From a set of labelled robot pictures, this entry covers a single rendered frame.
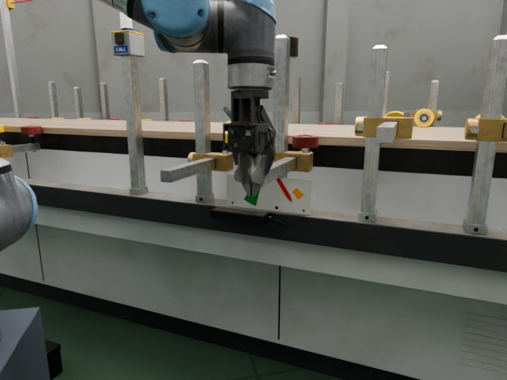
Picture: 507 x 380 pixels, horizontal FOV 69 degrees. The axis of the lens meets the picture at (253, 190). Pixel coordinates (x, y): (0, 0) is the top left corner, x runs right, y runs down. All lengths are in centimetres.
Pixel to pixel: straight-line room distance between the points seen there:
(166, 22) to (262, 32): 21
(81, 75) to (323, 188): 399
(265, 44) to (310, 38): 452
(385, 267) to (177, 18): 81
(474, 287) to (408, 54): 500
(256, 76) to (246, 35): 7
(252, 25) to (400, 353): 114
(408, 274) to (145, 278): 110
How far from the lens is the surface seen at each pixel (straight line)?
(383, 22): 573
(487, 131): 99
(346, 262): 110
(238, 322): 157
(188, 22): 58
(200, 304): 162
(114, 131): 164
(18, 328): 85
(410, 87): 592
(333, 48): 522
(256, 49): 71
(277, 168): 87
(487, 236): 103
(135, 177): 131
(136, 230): 139
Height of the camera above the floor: 100
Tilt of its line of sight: 13 degrees down
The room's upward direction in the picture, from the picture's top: straight up
